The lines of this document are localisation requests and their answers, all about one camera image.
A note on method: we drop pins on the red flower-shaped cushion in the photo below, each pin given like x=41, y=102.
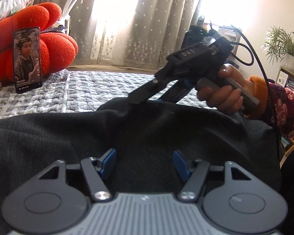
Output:
x=56, y=51

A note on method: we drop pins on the white printed pillow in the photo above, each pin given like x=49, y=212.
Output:
x=7, y=7

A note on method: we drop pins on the white office chair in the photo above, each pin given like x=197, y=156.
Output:
x=73, y=2

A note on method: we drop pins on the black smartphone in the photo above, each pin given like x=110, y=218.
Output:
x=27, y=58

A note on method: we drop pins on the potted green plant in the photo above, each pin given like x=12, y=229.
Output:
x=284, y=46

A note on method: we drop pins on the black buttoned pants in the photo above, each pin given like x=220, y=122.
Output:
x=112, y=132

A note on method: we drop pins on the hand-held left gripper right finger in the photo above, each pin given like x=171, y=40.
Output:
x=181, y=164

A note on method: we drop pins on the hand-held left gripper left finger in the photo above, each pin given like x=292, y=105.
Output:
x=107, y=161

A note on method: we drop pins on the grey flower-print curtain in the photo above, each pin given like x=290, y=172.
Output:
x=137, y=29

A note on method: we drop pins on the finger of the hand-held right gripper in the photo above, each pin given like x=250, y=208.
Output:
x=178, y=91
x=144, y=93

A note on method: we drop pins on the person's right forearm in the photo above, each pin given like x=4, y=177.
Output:
x=284, y=107

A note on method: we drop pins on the grey checked quilt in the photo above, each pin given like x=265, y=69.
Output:
x=76, y=90

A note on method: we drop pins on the person's right hand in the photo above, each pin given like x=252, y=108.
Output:
x=220, y=98

